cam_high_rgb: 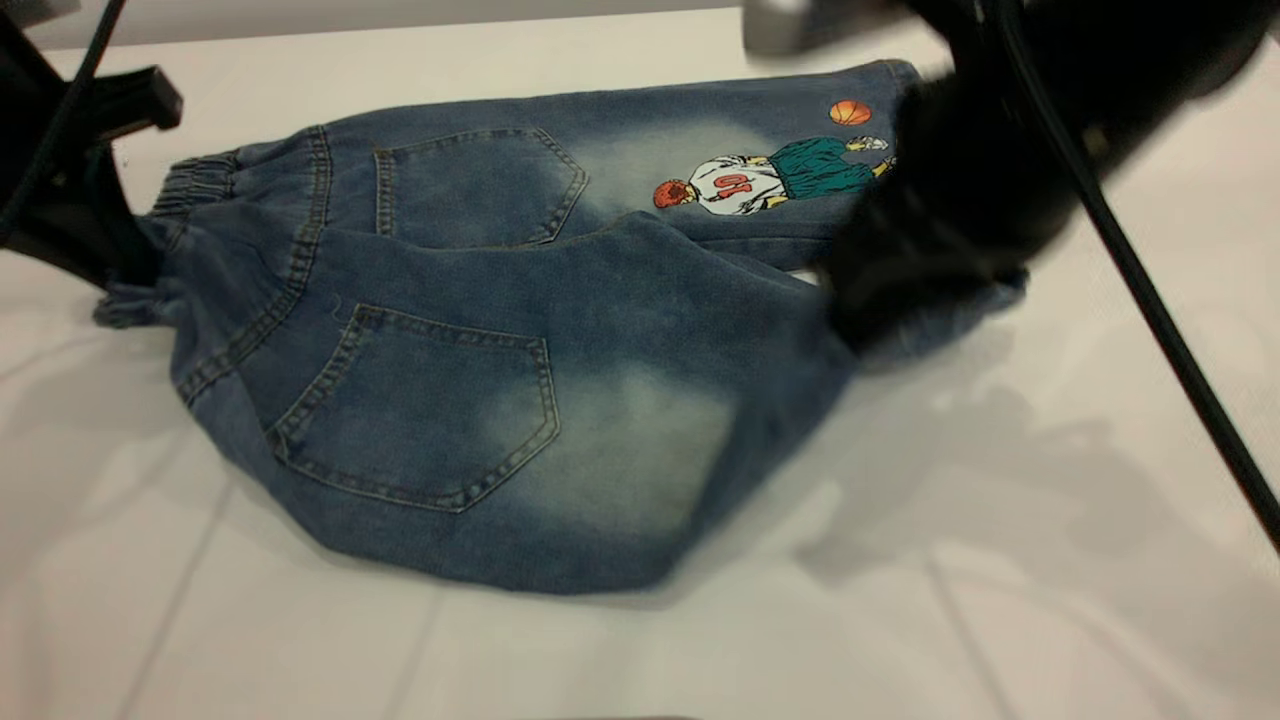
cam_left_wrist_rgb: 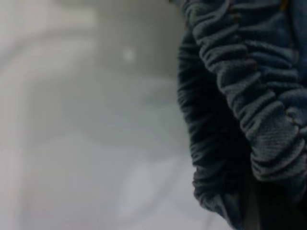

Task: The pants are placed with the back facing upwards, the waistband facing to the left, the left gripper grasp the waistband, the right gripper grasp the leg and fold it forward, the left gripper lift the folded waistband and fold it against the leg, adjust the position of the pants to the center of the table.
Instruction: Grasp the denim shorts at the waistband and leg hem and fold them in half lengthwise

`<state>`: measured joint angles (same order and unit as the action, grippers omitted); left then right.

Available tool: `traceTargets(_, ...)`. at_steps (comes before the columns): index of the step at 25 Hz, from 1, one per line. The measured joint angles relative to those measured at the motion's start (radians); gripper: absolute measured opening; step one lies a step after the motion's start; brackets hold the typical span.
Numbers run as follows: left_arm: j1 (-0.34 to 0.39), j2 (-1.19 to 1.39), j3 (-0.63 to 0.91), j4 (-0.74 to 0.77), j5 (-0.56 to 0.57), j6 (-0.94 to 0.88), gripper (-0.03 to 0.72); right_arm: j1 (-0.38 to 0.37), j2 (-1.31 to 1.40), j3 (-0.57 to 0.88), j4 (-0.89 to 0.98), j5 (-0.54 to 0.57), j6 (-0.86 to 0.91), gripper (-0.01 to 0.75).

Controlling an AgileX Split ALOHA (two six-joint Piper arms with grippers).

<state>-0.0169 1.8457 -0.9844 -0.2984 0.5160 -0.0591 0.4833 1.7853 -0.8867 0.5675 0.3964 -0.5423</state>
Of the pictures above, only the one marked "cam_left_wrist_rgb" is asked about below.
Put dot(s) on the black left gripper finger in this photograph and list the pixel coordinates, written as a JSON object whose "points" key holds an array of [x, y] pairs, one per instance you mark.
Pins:
{"points": [[255, 210]]}

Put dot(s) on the blue denim pants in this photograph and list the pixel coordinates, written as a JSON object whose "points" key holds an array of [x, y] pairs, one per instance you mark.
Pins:
{"points": [[239, 83]]}

